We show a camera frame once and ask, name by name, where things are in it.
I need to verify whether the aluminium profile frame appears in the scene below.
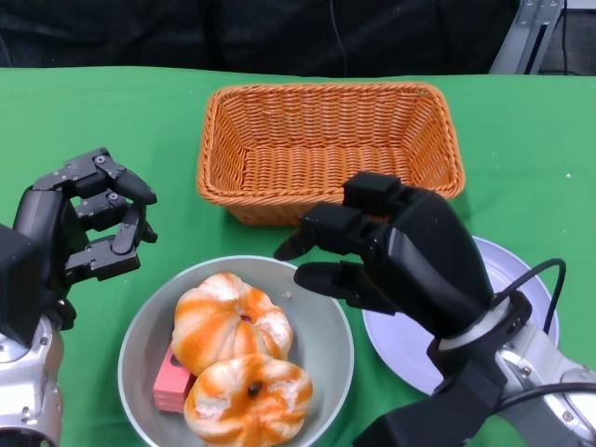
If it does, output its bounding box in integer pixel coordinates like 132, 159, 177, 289
488, 0, 567, 75

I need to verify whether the green tablecloth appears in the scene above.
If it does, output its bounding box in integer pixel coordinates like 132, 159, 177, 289
0, 66, 596, 447

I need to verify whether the pink cake block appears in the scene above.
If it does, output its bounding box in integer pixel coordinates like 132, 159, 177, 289
153, 346, 199, 413

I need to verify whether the grey green bowl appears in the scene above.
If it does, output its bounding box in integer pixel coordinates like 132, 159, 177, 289
117, 254, 354, 447

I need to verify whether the pale lavender plate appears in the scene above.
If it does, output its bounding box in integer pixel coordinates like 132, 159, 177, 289
361, 236, 560, 397

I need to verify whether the orange wicker basket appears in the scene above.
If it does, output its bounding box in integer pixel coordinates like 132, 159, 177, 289
195, 82, 467, 228

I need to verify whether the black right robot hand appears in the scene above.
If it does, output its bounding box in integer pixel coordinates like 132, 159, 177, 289
273, 170, 494, 339

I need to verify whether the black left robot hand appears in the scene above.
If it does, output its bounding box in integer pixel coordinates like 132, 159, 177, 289
0, 147, 158, 348

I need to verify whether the black backdrop cloth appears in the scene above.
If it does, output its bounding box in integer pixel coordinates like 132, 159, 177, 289
0, 0, 521, 79

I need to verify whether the orange striped bread bun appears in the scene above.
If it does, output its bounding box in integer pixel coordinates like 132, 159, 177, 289
171, 272, 294, 376
183, 353, 314, 443

